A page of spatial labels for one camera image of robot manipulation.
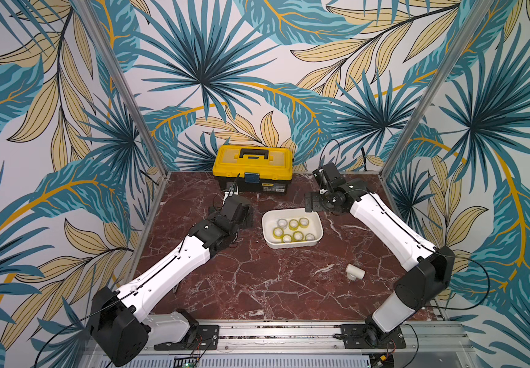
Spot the white pipe fitting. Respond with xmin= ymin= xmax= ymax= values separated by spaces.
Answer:
xmin=345 ymin=264 xmax=366 ymax=282

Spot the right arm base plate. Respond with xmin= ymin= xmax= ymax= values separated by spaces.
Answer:
xmin=334 ymin=324 xmax=407 ymax=351

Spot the white plastic storage box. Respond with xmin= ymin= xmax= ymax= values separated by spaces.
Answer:
xmin=262 ymin=208 xmax=323 ymax=249

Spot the aluminium front rail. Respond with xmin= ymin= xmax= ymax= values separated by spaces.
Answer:
xmin=135 ymin=315 xmax=472 ymax=355

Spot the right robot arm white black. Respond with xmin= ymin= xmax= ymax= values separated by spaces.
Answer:
xmin=305 ymin=163 xmax=455 ymax=345

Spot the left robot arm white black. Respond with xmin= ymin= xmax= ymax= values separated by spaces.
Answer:
xmin=87 ymin=195 xmax=254 ymax=367

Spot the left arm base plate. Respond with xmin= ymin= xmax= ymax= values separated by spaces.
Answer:
xmin=154 ymin=324 xmax=220 ymax=352

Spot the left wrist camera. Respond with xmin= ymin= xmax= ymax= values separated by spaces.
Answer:
xmin=223 ymin=185 xmax=238 ymax=204

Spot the yellow black toolbox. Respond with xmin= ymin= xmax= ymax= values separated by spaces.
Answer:
xmin=212 ymin=145 xmax=293 ymax=194

